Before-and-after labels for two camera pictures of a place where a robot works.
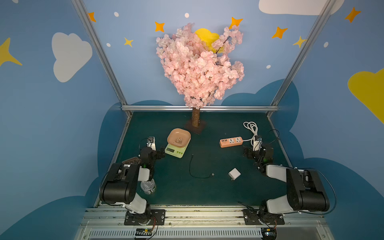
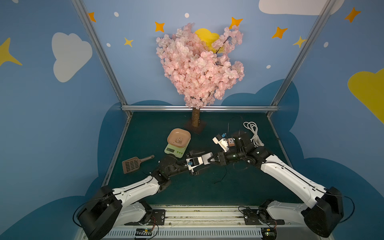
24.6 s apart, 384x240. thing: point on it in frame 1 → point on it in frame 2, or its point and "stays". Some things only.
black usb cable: [211, 175] → [223, 177]
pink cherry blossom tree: [199, 64] stays
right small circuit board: [268, 233] stays
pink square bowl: [179, 137] stays
